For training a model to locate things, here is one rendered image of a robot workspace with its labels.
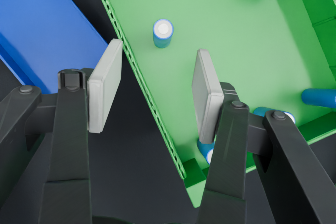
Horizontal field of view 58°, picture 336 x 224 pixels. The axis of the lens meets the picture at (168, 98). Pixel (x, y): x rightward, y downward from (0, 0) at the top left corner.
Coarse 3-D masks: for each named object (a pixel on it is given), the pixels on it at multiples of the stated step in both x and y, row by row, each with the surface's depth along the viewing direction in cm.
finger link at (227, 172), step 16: (224, 112) 14; (240, 112) 14; (224, 128) 12; (240, 128) 13; (224, 144) 11; (240, 144) 11; (224, 160) 10; (240, 160) 11; (208, 176) 10; (224, 176) 10; (240, 176) 10; (208, 192) 8; (224, 192) 9; (240, 192) 9; (208, 208) 8; (224, 208) 8; (240, 208) 8
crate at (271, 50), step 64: (128, 0) 32; (192, 0) 33; (256, 0) 33; (320, 0) 30; (192, 64) 33; (256, 64) 33; (320, 64) 33; (192, 128) 33; (320, 128) 30; (192, 192) 26
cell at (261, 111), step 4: (256, 108) 33; (260, 108) 32; (264, 108) 31; (268, 108) 31; (256, 112) 32; (260, 112) 31; (264, 112) 30; (284, 112) 27; (288, 112) 27; (292, 116) 27
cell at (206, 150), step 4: (200, 144) 31; (204, 144) 30; (208, 144) 29; (212, 144) 28; (200, 148) 31; (204, 148) 29; (208, 148) 28; (212, 148) 27; (204, 152) 28; (208, 152) 27; (212, 152) 27; (204, 156) 28; (208, 156) 27; (208, 160) 27
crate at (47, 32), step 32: (0, 0) 71; (32, 0) 71; (64, 0) 71; (0, 32) 71; (32, 32) 71; (64, 32) 71; (96, 32) 67; (32, 64) 71; (64, 64) 72; (96, 64) 72
